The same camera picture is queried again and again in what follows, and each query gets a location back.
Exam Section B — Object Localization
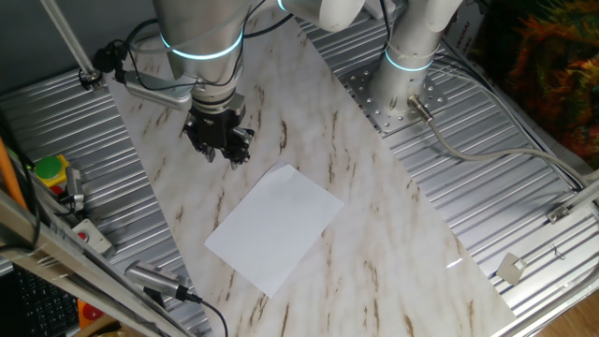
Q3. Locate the black keyboard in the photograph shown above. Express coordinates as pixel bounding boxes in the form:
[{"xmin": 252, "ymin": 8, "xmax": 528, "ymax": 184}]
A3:
[{"xmin": 0, "ymin": 266, "xmax": 80, "ymax": 337}]

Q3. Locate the orange box red button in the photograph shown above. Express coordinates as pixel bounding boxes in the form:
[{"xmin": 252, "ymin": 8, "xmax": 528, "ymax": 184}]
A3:
[{"xmin": 77, "ymin": 299, "xmax": 107, "ymax": 329}]

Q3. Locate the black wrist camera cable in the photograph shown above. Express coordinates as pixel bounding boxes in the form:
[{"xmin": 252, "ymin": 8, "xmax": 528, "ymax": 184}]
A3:
[{"xmin": 92, "ymin": 18, "xmax": 244, "ymax": 93}]

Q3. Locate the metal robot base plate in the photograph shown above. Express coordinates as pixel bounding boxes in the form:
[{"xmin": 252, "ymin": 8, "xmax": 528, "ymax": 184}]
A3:
[{"xmin": 343, "ymin": 63, "xmax": 448, "ymax": 137}]

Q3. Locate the colourful furry cloth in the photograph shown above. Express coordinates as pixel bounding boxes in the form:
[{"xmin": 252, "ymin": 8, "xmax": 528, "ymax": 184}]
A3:
[{"xmin": 467, "ymin": 0, "xmax": 599, "ymax": 169}]

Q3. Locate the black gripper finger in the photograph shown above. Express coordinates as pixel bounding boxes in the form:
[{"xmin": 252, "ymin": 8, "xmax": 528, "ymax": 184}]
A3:
[
  {"xmin": 183, "ymin": 125, "xmax": 217, "ymax": 164},
  {"xmin": 227, "ymin": 128, "xmax": 256, "ymax": 170}
]

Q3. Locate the marble pattern table mat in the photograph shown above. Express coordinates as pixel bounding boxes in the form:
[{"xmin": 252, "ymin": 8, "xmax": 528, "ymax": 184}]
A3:
[{"xmin": 96, "ymin": 0, "xmax": 516, "ymax": 337}]

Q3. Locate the aluminium profile rail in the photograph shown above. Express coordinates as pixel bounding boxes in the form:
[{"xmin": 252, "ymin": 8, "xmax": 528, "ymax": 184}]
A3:
[{"xmin": 563, "ymin": 170, "xmax": 599, "ymax": 212}]

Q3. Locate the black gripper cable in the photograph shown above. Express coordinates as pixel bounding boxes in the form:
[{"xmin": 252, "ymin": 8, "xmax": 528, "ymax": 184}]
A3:
[{"xmin": 231, "ymin": 0, "xmax": 394, "ymax": 85}]

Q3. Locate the aluminium frame beam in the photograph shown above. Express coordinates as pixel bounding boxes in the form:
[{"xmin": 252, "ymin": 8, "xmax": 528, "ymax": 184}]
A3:
[{"xmin": 0, "ymin": 186, "xmax": 193, "ymax": 337}]

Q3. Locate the white paper sheet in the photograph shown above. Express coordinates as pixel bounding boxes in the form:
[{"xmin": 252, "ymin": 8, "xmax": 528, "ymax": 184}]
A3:
[{"xmin": 204, "ymin": 161, "xmax": 345, "ymax": 299}]

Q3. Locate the yellow button box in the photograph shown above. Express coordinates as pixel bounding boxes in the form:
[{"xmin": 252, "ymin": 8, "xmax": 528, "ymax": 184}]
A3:
[{"xmin": 35, "ymin": 154, "xmax": 71, "ymax": 186}]

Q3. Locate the aluminium stand pole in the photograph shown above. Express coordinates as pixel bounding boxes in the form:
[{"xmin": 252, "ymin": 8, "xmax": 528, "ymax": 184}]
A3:
[{"xmin": 39, "ymin": 0, "xmax": 104, "ymax": 91}]

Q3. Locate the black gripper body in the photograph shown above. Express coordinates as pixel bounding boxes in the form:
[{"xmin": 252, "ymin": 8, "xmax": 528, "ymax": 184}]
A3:
[{"xmin": 186, "ymin": 95, "xmax": 247, "ymax": 150}]

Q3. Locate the orange pole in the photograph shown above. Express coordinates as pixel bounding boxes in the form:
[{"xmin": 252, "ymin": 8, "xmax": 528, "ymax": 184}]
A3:
[{"xmin": 0, "ymin": 135, "xmax": 27, "ymax": 210}]

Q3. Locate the white adhesive cable mount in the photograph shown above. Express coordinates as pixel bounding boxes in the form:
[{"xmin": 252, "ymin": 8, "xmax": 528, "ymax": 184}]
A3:
[{"xmin": 495, "ymin": 252, "xmax": 529, "ymax": 286}]

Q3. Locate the small silver camera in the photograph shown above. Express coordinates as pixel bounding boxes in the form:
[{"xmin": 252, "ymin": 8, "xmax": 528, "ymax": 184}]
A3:
[{"xmin": 64, "ymin": 166, "xmax": 86, "ymax": 212}]

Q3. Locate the small metal corner bracket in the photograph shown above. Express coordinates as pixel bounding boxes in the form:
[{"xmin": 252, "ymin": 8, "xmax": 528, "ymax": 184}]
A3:
[{"xmin": 546, "ymin": 204, "xmax": 573, "ymax": 225}]

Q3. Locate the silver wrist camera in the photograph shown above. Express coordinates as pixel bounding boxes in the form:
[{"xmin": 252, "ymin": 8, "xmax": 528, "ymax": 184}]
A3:
[{"xmin": 114, "ymin": 69, "xmax": 194, "ymax": 112}]

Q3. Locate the thick grey cable metal plug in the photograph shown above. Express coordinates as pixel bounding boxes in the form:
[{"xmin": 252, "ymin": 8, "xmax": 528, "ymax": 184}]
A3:
[{"xmin": 406, "ymin": 93, "xmax": 591, "ymax": 188}]

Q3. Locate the black usb cable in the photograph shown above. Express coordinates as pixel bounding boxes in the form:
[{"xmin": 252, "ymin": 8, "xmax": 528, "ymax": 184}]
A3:
[{"xmin": 177, "ymin": 286, "xmax": 229, "ymax": 337}]

